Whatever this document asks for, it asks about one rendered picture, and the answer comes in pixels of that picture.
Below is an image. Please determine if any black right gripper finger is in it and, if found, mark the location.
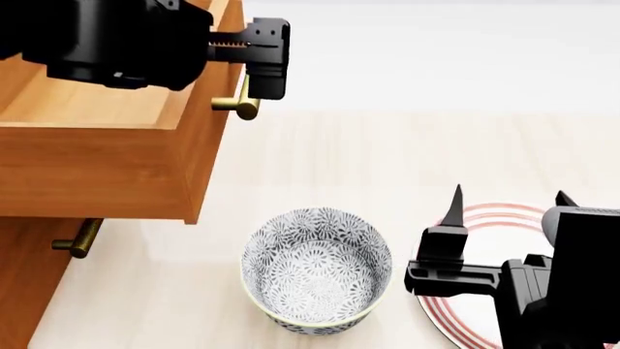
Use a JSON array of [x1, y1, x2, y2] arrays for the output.
[[554, 189, 578, 209], [418, 183, 470, 265]]

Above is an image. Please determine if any white plate with red rings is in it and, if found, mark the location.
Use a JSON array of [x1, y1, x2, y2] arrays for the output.
[[415, 202, 558, 349]]

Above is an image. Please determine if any floral patterned ceramic bowl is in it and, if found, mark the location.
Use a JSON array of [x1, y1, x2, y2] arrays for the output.
[[240, 206, 394, 337]]

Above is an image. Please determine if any brass drawer handle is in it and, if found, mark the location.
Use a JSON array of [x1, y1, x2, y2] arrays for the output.
[[210, 74, 262, 122], [51, 217, 105, 260]]

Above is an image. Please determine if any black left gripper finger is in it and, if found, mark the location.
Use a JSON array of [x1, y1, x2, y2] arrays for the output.
[[245, 16, 293, 102]]

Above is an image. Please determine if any wooden cabinet drawer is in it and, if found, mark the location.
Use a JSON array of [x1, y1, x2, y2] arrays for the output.
[[0, 0, 245, 226]]

